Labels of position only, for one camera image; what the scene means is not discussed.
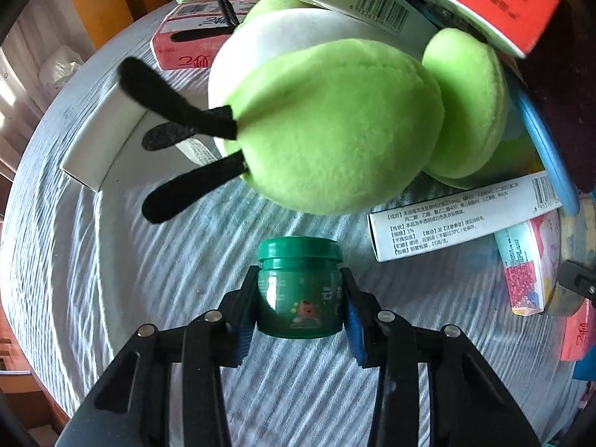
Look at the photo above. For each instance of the blue plastic hoop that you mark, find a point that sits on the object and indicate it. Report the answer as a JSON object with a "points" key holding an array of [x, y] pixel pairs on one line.
{"points": [[554, 158]]}

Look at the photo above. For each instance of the pink packet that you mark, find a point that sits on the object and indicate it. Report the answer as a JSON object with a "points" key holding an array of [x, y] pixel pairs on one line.
{"points": [[579, 335]]}

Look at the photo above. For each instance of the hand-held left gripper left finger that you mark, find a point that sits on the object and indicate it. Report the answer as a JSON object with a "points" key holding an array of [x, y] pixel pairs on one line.
{"points": [[244, 330]]}

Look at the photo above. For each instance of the light window curtain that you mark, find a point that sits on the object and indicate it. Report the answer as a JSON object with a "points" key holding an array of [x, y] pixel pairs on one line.
{"points": [[23, 102]]}

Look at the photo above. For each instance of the wooden headboard frame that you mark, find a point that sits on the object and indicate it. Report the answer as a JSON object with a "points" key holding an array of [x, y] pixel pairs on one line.
{"points": [[98, 0]]}

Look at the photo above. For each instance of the bright green plush toy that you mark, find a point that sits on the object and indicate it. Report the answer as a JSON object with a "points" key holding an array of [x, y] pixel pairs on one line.
{"points": [[335, 125]]}

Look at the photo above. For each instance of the pink and white box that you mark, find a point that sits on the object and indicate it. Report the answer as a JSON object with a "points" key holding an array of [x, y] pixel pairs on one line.
{"points": [[186, 51]]}

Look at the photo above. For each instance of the pink patterned tissue pack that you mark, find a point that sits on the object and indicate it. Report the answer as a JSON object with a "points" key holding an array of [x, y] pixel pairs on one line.
{"points": [[526, 279]]}

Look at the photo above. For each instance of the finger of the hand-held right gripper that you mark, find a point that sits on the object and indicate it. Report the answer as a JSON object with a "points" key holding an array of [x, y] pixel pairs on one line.
{"points": [[577, 279]]}

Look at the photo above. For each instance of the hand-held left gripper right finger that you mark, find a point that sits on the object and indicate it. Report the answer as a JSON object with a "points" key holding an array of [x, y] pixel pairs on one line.
{"points": [[352, 330]]}

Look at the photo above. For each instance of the dark green jar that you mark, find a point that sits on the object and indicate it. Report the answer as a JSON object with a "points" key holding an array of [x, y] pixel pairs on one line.
{"points": [[298, 288]]}

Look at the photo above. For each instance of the open white cardboard box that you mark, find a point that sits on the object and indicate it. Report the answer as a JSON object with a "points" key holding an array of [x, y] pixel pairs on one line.
{"points": [[93, 158]]}

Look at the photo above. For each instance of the white medicine box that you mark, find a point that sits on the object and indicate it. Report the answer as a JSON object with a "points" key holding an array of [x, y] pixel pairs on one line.
{"points": [[442, 228]]}

